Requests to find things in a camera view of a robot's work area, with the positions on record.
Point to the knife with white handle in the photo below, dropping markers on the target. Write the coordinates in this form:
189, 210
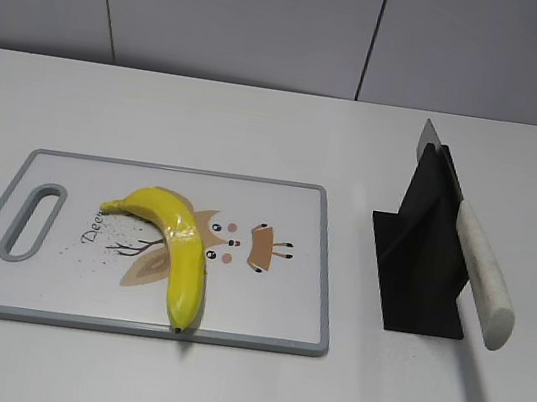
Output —
492, 301

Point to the yellow plastic banana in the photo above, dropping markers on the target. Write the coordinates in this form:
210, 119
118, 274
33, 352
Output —
178, 226

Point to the white grey-rimmed cutting board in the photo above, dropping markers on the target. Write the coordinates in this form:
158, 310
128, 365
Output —
65, 263

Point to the black knife stand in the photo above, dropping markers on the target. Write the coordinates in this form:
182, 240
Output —
421, 267

